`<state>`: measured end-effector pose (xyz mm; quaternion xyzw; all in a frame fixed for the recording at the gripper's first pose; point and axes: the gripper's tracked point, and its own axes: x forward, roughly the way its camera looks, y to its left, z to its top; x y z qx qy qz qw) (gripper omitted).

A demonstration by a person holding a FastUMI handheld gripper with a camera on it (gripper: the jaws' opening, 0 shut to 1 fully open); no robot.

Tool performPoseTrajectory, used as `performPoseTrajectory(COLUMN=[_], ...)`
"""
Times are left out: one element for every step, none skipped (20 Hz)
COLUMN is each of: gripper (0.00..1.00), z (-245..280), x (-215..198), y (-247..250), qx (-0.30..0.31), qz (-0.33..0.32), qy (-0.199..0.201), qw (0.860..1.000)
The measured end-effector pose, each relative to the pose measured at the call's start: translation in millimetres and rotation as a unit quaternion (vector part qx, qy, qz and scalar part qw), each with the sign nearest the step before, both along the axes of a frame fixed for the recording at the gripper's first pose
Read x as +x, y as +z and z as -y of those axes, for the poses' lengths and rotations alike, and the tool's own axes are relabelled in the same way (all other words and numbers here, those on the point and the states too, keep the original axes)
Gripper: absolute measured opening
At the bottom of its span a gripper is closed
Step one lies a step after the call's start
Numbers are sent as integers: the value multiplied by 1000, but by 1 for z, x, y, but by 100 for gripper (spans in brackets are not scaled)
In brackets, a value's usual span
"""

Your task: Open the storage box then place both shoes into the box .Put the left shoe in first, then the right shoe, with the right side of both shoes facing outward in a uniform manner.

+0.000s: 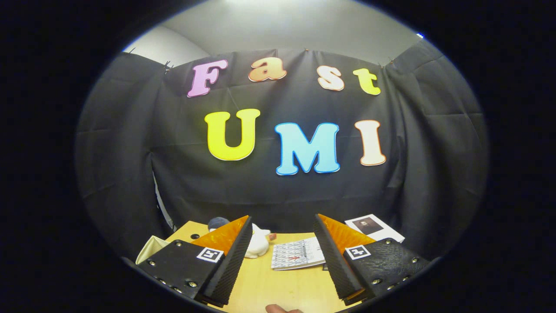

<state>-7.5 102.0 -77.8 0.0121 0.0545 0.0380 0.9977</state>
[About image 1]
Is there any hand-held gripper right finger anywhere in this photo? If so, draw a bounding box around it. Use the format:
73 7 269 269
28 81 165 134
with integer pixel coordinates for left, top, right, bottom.
314 213 431 306

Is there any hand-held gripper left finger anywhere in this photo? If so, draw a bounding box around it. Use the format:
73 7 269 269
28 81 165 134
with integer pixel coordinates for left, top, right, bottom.
137 215 254 308

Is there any beige fabric storage box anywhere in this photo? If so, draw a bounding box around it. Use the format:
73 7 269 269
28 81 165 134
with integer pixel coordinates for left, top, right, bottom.
136 235 171 265

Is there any white duck plush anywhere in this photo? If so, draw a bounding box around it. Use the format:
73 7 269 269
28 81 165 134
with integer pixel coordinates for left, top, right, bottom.
245 223 278 259

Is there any grey white penguin plush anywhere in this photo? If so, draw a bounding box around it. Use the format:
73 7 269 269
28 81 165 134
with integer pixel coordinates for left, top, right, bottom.
208 216 231 232

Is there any grey patterned book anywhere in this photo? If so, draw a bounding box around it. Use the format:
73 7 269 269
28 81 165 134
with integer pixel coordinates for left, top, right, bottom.
271 236 326 271

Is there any white book portrait picture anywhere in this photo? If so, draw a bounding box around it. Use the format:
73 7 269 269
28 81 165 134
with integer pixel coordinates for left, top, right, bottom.
344 214 405 243

